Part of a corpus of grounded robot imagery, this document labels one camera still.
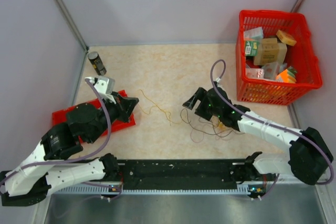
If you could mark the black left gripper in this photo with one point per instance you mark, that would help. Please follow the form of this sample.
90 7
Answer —
125 105

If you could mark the black cylindrical can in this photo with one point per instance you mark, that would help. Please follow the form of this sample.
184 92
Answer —
97 63

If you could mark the white red packet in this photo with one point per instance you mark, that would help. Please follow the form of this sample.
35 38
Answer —
255 73

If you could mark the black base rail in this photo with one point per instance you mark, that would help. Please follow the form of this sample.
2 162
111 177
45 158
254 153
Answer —
200 175

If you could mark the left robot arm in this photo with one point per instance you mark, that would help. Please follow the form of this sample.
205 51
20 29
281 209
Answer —
44 171

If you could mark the large brown cardboard box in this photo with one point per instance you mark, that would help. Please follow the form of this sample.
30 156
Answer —
270 50

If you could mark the green small box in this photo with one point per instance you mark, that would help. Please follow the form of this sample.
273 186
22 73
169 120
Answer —
251 47

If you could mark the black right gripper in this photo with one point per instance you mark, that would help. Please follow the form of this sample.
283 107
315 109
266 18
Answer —
201 95

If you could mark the pale pink box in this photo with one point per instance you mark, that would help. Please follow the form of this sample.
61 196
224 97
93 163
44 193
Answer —
271 70

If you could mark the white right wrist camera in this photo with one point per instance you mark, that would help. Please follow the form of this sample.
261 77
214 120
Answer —
218 84

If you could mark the yellow orange small box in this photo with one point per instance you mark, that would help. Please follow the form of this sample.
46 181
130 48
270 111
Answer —
286 38

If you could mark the orange green box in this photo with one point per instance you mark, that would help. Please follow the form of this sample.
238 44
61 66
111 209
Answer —
287 76

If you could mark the white pastel box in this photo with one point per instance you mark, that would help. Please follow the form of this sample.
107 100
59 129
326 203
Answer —
254 34

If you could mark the red plastic basket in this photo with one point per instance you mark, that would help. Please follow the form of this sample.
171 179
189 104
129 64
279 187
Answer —
301 56

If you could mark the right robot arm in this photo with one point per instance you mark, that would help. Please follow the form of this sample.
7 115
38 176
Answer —
304 153

